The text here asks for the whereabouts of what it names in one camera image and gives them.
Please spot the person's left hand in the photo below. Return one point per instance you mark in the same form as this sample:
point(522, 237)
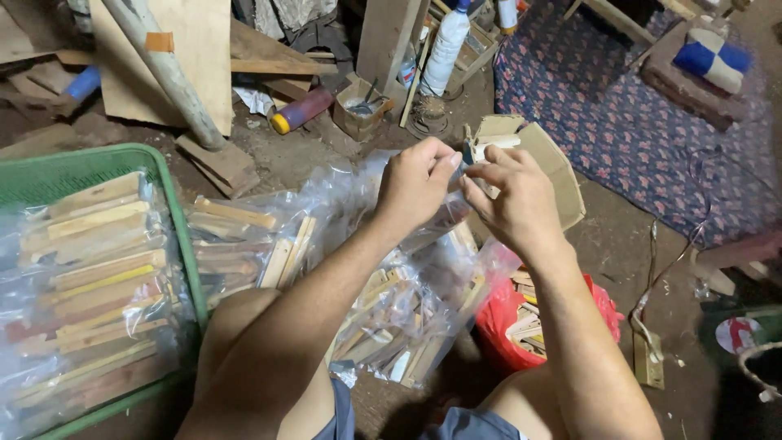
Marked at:
point(412, 183)

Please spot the person's right hand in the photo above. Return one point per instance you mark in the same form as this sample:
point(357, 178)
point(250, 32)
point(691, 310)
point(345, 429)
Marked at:
point(522, 205)

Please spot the clear bag of wood sticks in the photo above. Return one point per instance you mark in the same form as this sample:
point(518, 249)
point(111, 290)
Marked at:
point(244, 244)
point(403, 318)

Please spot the brown cardboard box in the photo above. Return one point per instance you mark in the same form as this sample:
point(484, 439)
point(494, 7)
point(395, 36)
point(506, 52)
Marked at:
point(553, 171)

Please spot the small cardboard box with tools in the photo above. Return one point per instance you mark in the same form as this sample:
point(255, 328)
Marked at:
point(360, 113)

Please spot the small clear bottle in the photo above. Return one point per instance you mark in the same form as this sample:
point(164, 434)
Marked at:
point(407, 74)

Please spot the floral patterned mat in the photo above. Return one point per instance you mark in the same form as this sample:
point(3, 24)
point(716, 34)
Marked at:
point(617, 134)

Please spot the red plastic bag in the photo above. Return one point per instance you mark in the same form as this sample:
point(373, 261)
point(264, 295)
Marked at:
point(495, 324)

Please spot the heap of wood offcuts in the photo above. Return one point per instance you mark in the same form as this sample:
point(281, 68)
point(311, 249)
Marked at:
point(526, 330)

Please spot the red bottle with yellow cap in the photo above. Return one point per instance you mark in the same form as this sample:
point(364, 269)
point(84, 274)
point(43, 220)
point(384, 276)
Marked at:
point(303, 110)

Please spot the tall white plastic bottle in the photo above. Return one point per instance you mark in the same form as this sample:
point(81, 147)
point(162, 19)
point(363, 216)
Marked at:
point(445, 52)

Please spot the wooden crate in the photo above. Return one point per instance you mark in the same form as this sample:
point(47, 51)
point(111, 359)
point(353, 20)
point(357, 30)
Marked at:
point(479, 52)

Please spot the upright wooden plank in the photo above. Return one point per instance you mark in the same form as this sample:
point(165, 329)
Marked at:
point(385, 36)

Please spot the long wooden strip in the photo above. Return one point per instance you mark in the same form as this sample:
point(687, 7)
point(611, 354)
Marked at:
point(281, 66)

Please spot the crumpled white paper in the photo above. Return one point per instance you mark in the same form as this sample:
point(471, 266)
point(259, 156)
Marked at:
point(253, 99)

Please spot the white bottle with orange band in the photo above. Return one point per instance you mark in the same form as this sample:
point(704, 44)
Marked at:
point(508, 17)

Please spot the wooden base block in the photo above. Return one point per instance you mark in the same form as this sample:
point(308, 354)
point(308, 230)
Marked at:
point(223, 165)

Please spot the dark brown wooden block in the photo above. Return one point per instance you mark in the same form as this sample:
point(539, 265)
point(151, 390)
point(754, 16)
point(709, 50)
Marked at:
point(678, 91)

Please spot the person's right leg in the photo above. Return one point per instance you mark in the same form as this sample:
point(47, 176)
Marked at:
point(519, 400)

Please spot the person's leg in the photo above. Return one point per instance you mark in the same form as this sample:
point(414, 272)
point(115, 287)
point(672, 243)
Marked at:
point(229, 330)
point(519, 400)

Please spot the wooden block with socket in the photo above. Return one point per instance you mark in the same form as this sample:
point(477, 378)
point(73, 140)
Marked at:
point(647, 366)

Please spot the light wooden offcut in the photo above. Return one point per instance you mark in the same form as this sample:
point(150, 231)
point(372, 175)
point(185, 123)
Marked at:
point(715, 278)

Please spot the person's grey shorts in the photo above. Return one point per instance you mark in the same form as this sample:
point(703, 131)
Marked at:
point(464, 426)

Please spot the person's left leg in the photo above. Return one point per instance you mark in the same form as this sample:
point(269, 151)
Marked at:
point(229, 330)

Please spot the blue white checkered cloth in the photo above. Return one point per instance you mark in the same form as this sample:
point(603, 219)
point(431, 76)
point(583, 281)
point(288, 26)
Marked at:
point(712, 61)

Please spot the green plastic basket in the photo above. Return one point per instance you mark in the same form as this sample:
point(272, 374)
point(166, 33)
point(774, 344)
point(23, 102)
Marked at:
point(177, 232)

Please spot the plywood board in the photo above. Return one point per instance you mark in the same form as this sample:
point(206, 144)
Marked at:
point(208, 55)

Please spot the round white red lid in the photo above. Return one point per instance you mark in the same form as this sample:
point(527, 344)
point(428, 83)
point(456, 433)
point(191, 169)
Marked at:
point(736, 335)

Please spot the grey pole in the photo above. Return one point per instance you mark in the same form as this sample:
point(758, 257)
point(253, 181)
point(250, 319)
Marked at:
point(165, 67)

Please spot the stack of clear stick packets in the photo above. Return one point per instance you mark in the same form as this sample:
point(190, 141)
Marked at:
point(91, 287)

